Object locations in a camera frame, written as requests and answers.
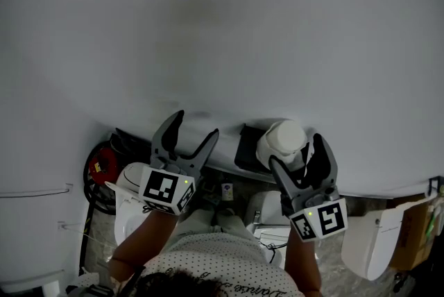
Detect black bag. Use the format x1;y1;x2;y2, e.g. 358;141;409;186
110;128;153;165

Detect white dotted shirt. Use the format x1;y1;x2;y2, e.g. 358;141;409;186
137;232;306;297

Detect light grey trousers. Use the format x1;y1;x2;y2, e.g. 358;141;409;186
169;207;259;244

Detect black rectangular tray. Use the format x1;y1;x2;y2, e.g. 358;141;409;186
234;123;278;174

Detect red cable reel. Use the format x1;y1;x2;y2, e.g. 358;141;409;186
83;140;121;215

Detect white bottle with purple label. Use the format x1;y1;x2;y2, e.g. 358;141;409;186
221;180;234;203

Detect thin black cable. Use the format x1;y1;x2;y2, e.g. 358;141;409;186
259;240;291;264

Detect cardboard box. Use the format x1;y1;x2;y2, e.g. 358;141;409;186
388;196;436;271

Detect black shoulder strap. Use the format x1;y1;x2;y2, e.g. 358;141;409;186
119;264;147;297

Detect black hose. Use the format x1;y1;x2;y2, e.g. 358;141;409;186
78;198;96;275

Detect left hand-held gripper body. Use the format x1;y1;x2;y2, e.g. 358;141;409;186
138;155;201;217

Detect white wall cable duct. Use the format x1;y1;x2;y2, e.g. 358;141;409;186
0;183;74;199

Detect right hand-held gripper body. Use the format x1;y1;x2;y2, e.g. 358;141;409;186
280;185;349;242

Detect person's right forearm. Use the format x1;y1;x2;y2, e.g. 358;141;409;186
283;229;323;297

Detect person's left forearm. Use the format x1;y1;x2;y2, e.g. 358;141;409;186
107;208;180;285

